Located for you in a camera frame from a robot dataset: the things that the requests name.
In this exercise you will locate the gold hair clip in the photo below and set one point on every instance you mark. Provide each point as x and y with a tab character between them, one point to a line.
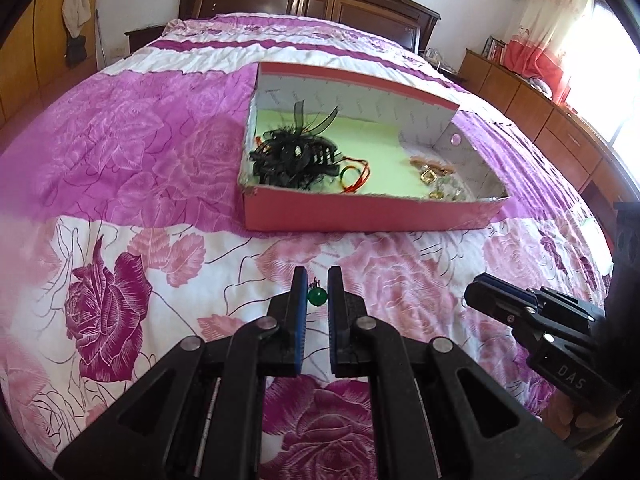
430	162

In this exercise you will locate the green bead earring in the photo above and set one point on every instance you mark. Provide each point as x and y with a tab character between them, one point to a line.
317	297

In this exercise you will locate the pink floral bedspread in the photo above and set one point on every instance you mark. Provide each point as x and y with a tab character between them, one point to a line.
125	160

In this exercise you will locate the green foam sheet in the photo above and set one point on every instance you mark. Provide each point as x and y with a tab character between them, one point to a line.
380	160

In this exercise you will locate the brown wooden cabinet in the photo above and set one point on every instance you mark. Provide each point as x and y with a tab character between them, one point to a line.
540	120

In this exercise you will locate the beige hanging cloth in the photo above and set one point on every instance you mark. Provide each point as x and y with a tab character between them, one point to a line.
76	7

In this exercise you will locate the white and red curtain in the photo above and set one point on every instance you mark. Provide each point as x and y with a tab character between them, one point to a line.
545	20

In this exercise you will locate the black feather hair clip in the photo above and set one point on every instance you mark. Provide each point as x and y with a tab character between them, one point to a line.
290	157

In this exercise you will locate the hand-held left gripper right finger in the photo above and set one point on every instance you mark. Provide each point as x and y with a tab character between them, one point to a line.
334	320

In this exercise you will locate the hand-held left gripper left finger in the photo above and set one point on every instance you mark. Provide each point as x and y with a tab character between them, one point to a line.
300	320

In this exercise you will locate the row of books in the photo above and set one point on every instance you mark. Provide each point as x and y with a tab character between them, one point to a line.
495	50

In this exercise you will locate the pearl gold earring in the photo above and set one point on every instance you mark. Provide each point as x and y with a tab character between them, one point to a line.
440	192

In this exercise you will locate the pink cardboard box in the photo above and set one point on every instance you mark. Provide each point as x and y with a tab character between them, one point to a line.
350	212

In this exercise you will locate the gold flower earring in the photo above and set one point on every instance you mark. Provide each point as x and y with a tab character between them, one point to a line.
426	176

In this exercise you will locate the thin white pole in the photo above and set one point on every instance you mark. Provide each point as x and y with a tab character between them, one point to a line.
100	40

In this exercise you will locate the orange wooden wardrobe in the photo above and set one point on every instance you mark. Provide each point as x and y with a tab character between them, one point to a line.
30	50

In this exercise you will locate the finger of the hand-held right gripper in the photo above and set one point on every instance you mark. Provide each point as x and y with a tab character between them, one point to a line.
570	305
505	297

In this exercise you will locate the person's right hand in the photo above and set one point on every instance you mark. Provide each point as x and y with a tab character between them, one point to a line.
565	416

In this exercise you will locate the black hanging bag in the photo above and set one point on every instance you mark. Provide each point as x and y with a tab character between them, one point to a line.
76	52

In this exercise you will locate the dark wooden nightstand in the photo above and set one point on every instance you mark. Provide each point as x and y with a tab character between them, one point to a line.
142	40

